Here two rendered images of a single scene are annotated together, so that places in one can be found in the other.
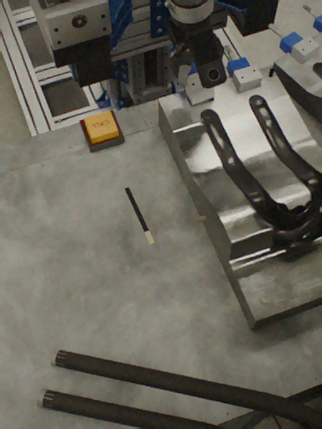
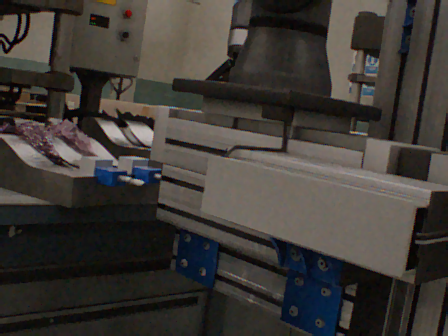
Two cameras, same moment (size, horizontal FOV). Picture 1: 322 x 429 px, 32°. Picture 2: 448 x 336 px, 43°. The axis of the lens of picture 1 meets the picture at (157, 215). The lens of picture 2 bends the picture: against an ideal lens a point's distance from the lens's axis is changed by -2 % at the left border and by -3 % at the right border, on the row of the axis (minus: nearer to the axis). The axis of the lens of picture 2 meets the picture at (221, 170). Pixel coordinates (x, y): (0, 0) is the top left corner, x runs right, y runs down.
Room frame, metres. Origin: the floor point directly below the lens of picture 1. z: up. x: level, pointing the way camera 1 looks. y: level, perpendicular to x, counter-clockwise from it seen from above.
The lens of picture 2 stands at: (2.01, -0.66, 1.00)
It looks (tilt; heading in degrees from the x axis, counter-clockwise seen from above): 6 degrees down; 155
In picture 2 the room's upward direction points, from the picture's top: 8 degrees clockwise
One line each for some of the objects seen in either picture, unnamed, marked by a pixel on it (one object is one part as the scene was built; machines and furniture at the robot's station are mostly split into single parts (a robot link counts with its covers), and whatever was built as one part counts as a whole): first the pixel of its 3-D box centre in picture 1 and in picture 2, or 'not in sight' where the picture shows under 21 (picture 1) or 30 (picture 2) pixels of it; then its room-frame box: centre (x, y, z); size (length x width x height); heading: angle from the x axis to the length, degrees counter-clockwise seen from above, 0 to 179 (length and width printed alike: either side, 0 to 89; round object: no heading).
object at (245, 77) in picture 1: (237, 66); not in sight; (0.83, -0.18, 0.89); 0.13 x 0.05 x 0.05; 18
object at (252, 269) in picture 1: (263, 182); (147, 150); (0.56, -0.21, 0.87); 0.50 x 0.26 x 0.14; 19
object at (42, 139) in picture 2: not in sight; (38, 133); (0.75, -0.52, 0.90); 0.26 x 0.18 x 0.08; 36
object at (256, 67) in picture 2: not in sight; (283, 58); (1.26, -0.24, 1.09); 0.15 x 0.15 x 0.10
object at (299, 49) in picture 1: (289, 42); (151, 175); (0.94, -0.31, 0.86); 0.13 x 0.05 x 0.05; 36
